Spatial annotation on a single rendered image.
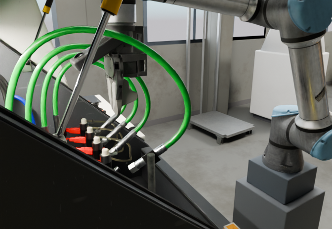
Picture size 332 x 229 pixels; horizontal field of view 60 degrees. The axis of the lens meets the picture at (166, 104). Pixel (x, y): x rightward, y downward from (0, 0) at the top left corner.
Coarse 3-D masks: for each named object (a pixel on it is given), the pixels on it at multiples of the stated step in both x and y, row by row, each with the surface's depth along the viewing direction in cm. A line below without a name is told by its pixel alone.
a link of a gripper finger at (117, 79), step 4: (116, 64) 64; (116, 68) 64; (116, 72) 62; (120, 72) 63; (116, 76) 63; (120, 76) 63; (116, 80) 63; (120, 80) 63; (116, 84) 64; (120, 84) 63; (116, 88) 64; (120, 88) 64; (116, 92) 64; (120, 92) 65; (116, 96) 65; (120, 96) 66
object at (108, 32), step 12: (48, 36) 54; (108, 36) 55; (120, 36) 54; (36, 48) 55; (144, 48) 55; (24, 60) 55; (156, 60) 56; (168, 72) 57; (12, 84) 56; (180, 84) 58; (12, 96) 57; (12, 108) 58; (180, 132) 61; (168, 144) 62
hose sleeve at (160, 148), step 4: (164, 144) 62; (156, 148) 62; (160, 148) 62; (164, 148) 62; (156, 152) 62; (160, 152) 62; (140, 160) 63; (136, 164) 63; (140, 164) 63; (144, 164) 63
